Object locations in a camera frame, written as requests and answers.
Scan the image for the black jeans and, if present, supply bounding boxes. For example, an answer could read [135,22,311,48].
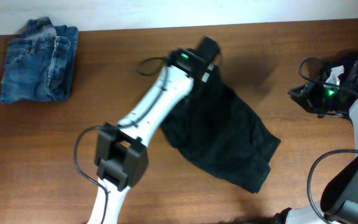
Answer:
[160,67,281,194]

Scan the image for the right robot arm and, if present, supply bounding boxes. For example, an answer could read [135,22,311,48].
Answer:
[272,55,358,223]

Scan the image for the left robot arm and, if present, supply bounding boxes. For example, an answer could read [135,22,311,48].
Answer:
[88,37,220,223]

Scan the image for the dark navy crumpled garment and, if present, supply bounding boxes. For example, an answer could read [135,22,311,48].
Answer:
[319,52,358,82]

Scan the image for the folded blue denim jeans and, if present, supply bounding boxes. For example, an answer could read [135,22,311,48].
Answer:
[0,17,79,104]

